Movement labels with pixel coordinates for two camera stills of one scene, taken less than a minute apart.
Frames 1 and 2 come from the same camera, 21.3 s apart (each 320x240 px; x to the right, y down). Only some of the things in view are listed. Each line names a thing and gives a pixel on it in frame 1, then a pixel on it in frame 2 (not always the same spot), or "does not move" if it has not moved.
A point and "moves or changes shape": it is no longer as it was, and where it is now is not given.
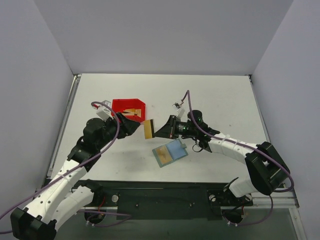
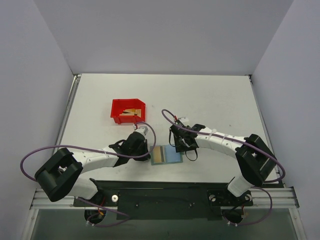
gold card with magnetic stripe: (147, 129) moves or changes shape
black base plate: (165, 200) does not move
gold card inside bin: (132, 111) does not move
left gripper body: (122, 124) to (144, 152)
